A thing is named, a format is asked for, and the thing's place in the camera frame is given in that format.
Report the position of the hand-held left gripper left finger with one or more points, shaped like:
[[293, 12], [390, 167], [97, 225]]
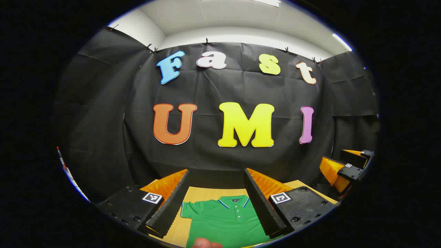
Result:
[[168, 206]]

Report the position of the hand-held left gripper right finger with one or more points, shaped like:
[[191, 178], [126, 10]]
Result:
[[262, 206]]

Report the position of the row of black cloth clips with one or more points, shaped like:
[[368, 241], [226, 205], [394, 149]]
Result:
[[206, 42]]

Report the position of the green T-shirt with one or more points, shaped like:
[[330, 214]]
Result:
[[220, 224]]

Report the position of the ceiling light panel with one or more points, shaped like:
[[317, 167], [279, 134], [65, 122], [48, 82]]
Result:
[[341, 42], [267, 2]]

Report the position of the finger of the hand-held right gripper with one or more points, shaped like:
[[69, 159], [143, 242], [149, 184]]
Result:
[[355, 158], [349, 172]]

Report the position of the black backdrop cloth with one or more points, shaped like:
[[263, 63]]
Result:
[[206, 89]]

